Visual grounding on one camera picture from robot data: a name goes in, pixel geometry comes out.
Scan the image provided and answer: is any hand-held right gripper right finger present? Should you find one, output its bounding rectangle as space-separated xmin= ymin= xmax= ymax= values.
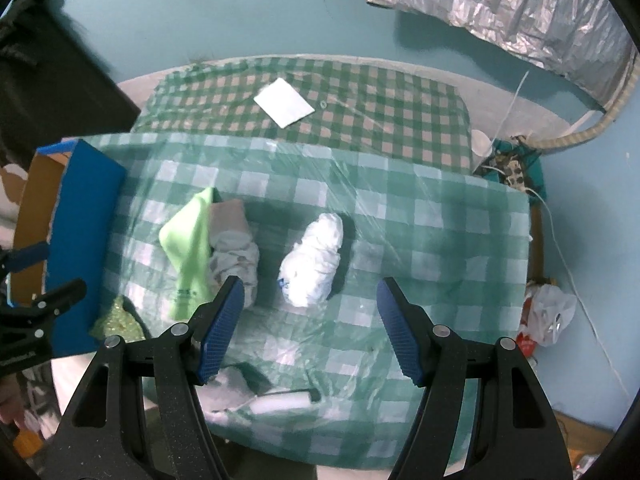
xmin=376 ymin=277 xmax=573 ymax=480

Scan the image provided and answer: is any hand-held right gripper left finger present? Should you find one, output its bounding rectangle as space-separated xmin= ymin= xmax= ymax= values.
xmin=42 ymin=275 xmax=246 ymax=480

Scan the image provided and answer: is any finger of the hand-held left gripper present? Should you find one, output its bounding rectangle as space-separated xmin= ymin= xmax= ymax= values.
xmin=0 ymin=279 xmax=88 ymax=319
xmin=0 ymin=241 xmax=51 ymax=277

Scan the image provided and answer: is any blue cardboard box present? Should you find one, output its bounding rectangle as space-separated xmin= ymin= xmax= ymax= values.
xmin=14 ymin=140 xmax=128 ymax=358

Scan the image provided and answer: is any black sock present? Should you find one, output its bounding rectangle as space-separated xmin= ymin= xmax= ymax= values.
xmin=235 ymin=362 xmax=273 ymax=393

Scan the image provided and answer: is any green speckled sock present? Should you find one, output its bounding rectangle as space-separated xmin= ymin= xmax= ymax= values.
xmin=90 ymin=295 xmax=143 ymax=343

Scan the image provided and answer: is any grey white patterned cloth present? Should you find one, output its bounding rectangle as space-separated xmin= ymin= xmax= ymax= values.
xmin=207 ymin=230 xmax=261 ymax=308

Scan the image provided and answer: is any light green cloth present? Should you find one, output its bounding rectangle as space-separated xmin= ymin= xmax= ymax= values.
xmin=159 ymin=186 xmax=223 ymax=321

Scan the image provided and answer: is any white sock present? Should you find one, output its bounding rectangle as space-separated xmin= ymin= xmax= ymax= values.
xmin=250 ymin=390 xmax=321 ymax=418

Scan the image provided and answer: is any beige sock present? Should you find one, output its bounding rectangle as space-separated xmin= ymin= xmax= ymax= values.
xmin=207 ymin=199 xmax=251 ymax=248

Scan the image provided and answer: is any green white checkered tablecloth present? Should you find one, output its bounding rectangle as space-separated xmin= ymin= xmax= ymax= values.
xmin=75 ymin=132 xmax=533 ymax=471

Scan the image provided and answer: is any white plastic bag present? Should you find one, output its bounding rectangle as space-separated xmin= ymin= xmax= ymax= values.
xmin=525 ymin=282 xmax=578 ymax=348

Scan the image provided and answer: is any dark cabinet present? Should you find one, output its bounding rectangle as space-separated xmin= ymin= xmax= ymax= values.
xmin=0 ymin=0 xmax=143 ymax=171

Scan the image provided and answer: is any white power strip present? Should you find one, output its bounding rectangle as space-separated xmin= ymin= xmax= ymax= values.
xmin=500 ymin=155 xmax=531 ymax=193

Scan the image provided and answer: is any white cup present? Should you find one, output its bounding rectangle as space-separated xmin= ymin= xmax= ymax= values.
xmin=470 ymin=129 xmax=496 ymax=161

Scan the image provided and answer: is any green beige checkered sheet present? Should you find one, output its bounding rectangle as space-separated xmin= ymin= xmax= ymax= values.
xmin=131 ymin=56 xmax=473 ymax=173

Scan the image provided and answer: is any white paper sheet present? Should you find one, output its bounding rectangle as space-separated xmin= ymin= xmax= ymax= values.
xmin=253 ymin=78 xmax=316 ymax=128

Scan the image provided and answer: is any striped tube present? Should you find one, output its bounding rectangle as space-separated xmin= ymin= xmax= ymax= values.
xmin=537 ymin=52 xmax=640 ymax=151

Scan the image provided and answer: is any silver foil sheet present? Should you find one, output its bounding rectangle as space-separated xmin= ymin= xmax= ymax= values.
xmin=366 ymin=0 xmax=636 ymax=108

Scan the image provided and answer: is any white cable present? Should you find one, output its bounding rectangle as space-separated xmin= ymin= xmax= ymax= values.
xmin=520 ymin=187 xmax=631 ymax=401

